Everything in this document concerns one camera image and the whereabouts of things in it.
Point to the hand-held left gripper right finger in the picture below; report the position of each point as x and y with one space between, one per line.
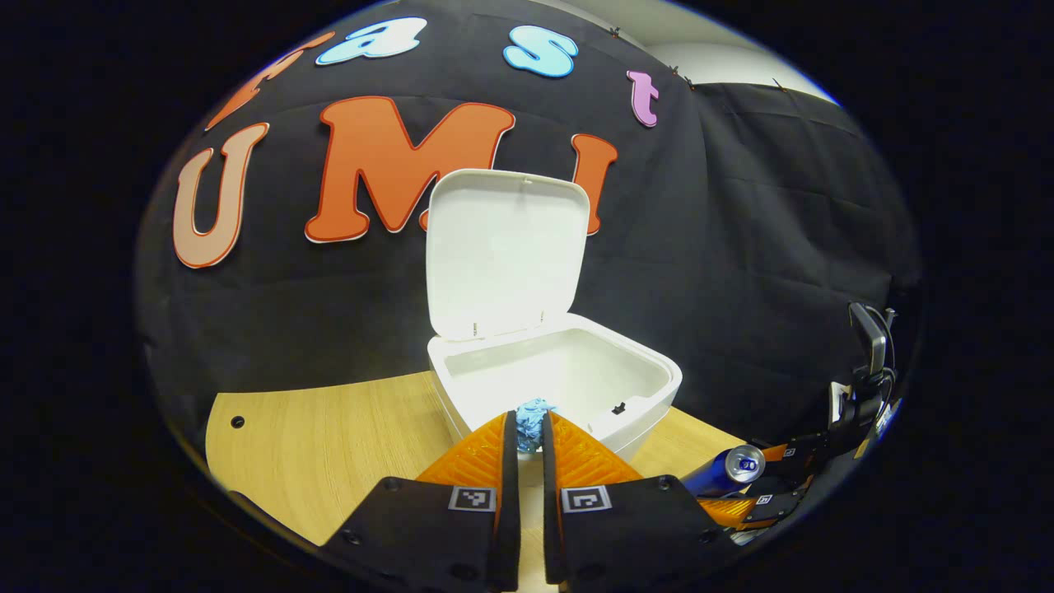
550 511

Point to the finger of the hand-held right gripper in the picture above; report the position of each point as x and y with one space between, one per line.
733 512
803 461

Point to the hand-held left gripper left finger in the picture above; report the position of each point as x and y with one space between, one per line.
510 494

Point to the blue paper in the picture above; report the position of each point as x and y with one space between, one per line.
531 424

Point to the black backdrop cloth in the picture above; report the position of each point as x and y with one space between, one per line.
741 247

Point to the blue pop can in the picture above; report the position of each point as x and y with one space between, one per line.
725 473

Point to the white desktop garbage bin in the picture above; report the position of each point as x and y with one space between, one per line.
510 247

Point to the wooden desktop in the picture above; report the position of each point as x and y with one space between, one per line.
329 445

